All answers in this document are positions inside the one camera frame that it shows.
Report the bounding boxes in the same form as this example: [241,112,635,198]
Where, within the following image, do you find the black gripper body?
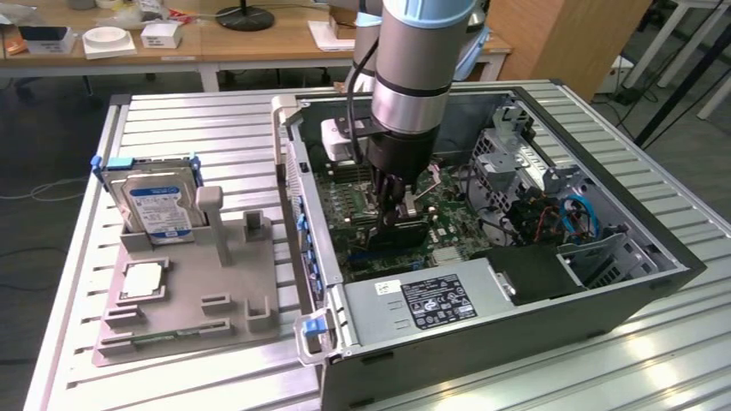
[364,130,438,182]

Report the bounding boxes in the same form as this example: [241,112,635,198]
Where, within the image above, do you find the CPU socket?
[353,182,382,215]

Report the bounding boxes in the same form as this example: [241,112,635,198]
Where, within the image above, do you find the silver socket cover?
[408,164,442,202]

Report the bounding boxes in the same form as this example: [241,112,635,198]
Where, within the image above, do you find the green motherboard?
[310,158,492,283]

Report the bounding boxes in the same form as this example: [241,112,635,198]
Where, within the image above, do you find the metal disk bay cage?
[468,104,594,241]

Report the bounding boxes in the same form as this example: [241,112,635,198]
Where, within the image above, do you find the grey power supply unit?
[338,259,514,348]

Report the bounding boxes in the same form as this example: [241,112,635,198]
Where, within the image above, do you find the black air shroud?
[482,247,586,307]

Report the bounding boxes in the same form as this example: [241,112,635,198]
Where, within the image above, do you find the white paper stack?
[306,19,358,52]

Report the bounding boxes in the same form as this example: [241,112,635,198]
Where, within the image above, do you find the wooden desk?
[0,0,206,99]
[198,0,512,93]

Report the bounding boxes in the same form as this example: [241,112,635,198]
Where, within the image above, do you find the cardboard box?
[329,0,366,29]

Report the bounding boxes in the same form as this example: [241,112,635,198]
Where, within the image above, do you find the black open PC case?
[266,85,707,410]

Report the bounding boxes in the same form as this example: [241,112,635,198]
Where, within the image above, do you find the wooden cabinet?
[489,0,655,104]

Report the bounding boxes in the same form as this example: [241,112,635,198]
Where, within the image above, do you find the grey parts rack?
[90,186,281,368]

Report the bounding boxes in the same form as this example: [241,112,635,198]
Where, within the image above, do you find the black lamp base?
[214,0,276,32]

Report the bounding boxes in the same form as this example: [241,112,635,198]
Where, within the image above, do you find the silver CPU chip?
[122,265,164,299]

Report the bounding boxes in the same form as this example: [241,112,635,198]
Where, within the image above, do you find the green RAM stick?
[130,327,202,344]

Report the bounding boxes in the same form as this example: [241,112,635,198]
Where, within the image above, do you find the small white carton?
[138,21,184,49]

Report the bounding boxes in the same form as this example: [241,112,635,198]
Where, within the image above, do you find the clear plastic bag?
[110,0,172,27]

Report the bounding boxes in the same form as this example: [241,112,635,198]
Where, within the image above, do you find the white round holder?
[81,27,138,60]

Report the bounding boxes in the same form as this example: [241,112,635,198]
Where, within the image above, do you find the white box with black lid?
[18,25,76,56]

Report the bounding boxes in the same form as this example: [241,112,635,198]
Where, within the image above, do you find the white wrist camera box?
[320,118,372,163]

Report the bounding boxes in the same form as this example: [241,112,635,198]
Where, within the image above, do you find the black camera cable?
[344,36,381,166]

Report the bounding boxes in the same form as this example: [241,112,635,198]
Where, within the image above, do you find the blue disk wire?
[560,194,600,246]

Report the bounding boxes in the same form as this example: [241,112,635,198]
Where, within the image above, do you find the hard disk with blue bracket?
[90,152,210,247]

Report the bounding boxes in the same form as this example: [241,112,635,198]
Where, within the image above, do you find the dark metal post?
[632,40,731,149]

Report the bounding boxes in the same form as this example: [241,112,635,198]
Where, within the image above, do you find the white table frame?
[621,0,731,121]

